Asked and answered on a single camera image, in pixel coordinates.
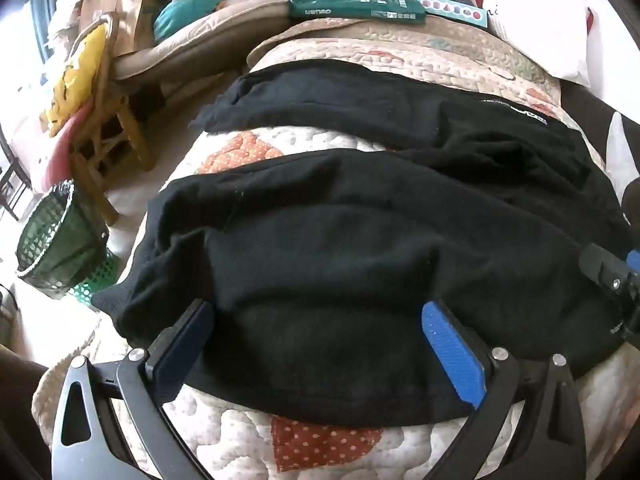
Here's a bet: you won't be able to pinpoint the white paper bag red handles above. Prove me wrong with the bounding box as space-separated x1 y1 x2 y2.
445 0 596 86

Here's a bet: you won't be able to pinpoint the brown paper bag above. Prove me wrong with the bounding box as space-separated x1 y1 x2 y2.
75 0 162 56

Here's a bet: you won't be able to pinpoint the dark round cloth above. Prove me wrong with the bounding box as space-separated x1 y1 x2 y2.
620 175 640 227

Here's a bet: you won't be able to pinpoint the yellow plush cushion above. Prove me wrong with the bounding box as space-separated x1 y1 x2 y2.
45 22 109 137

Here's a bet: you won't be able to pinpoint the white triangular cloth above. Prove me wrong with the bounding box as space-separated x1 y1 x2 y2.
606 110 640 202

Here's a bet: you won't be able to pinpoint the beige padded cushion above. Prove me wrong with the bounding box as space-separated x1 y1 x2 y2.
112 0 293 82

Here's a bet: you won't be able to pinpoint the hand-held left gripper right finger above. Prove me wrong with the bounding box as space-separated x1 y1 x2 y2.
421 301 587 480

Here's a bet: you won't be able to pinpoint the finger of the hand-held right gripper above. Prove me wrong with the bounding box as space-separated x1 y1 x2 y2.
578 242 640 308

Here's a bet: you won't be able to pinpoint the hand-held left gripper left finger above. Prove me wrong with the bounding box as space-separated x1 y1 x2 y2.
51 298 217 480

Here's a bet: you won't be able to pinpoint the patchwork quilted blanket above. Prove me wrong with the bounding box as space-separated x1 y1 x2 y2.
32 17 640 480

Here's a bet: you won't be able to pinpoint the green mesh basket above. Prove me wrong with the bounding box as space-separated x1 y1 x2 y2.
15 180 119 307

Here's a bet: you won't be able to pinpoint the teal cushion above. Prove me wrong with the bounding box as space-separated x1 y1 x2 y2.
152 0 242 43

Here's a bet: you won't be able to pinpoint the black pants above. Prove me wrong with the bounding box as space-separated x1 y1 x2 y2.
90 58 633 428

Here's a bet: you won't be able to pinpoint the long green box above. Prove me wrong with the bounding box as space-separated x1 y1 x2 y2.
287 0 427 25

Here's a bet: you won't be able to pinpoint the pink cushion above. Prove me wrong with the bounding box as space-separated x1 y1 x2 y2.
32 105 96 194

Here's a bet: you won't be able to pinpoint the wooden chair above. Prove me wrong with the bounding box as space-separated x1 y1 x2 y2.
65 14 157 227

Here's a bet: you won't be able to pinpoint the light blue box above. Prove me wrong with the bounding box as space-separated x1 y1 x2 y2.
415 0 490 28

